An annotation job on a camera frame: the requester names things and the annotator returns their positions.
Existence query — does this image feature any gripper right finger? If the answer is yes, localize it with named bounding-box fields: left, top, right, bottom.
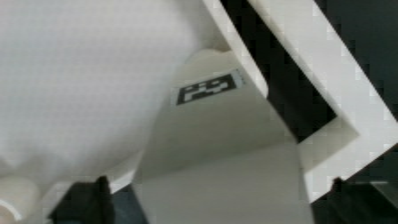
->
left=313, top=178, right=398, bottom=224

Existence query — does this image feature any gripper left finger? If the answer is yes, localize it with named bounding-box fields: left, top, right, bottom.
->
left=48, top=176, right=116, bottom=224

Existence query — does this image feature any white desk top tray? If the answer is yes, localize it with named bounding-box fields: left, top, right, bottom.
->
left=0, top=0, right=274, bottom=224

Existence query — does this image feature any white right fence block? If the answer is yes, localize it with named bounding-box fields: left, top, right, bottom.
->
left=249, top=0, right=398, bottom=199

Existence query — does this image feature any white desk leg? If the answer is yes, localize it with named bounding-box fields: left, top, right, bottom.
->
left=134, top=49, right=313, bottom=224

